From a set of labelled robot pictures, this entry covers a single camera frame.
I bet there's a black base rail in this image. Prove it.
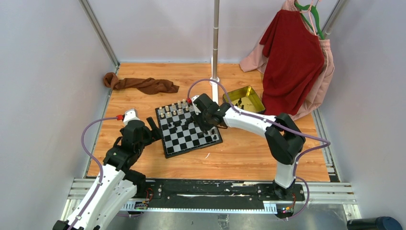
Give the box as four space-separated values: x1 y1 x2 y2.
135 179 305 210

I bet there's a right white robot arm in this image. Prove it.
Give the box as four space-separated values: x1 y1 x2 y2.
186 93 305 200

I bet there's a metal pole with base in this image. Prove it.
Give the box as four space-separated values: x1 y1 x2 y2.
210 0 220 103

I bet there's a dark blue object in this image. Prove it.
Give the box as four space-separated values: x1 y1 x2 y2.
347 217 403 230

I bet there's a red shirt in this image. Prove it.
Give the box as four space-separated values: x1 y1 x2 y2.
259 10 325 115

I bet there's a green hanger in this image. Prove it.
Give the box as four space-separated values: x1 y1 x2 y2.
294 0 325 40

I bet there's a black white chessboard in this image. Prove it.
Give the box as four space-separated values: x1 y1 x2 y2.
155 99 223 159

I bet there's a gold metal tin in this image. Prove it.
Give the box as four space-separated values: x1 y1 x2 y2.
228 86 265 114

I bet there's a pink garment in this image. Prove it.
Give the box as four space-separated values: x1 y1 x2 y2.
240 0 335 120

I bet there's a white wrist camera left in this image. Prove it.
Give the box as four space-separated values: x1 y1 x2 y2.
123 108 140 126

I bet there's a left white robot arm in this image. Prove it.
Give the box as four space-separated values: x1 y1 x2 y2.
53 115 162 230

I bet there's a brown cloth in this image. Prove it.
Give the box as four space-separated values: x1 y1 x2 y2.
103 72 180 95

